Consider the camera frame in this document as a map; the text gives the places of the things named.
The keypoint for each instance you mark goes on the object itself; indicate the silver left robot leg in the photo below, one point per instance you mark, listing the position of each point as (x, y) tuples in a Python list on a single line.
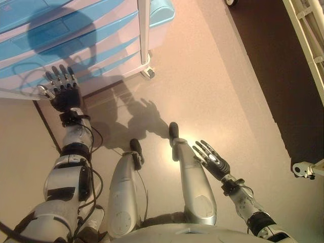
[(122, 192)]

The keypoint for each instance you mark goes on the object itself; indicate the silver right robot leg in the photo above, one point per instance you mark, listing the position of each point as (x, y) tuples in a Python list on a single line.
[(195, 184)]

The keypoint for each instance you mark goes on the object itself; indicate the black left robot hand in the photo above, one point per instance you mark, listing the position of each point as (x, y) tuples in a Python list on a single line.
[(65, 97)]

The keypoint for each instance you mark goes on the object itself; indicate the cream hospital bed frame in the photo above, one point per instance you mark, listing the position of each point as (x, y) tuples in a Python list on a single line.
[(306, 50)]

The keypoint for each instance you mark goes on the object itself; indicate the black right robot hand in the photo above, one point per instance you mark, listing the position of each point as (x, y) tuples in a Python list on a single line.
[(216, 163)]

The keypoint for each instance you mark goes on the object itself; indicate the silver robot torso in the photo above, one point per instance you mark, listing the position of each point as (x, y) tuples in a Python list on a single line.
[(202, 234)]

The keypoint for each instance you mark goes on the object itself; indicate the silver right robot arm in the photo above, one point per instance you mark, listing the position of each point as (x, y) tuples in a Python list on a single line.
[(245, 202)]

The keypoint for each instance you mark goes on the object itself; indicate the white bed caster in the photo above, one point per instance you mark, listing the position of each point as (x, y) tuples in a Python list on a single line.
[(231, 2), (301, 169)]

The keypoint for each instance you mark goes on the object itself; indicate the silver robot leg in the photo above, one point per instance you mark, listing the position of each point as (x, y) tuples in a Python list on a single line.
[(195, 184), (122, 192)]

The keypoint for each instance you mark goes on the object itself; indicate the grey cart caster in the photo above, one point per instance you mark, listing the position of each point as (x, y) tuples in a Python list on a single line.
[(149, 74)]

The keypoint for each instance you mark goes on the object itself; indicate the white medical cart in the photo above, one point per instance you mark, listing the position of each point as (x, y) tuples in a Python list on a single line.
[(144, 30)]

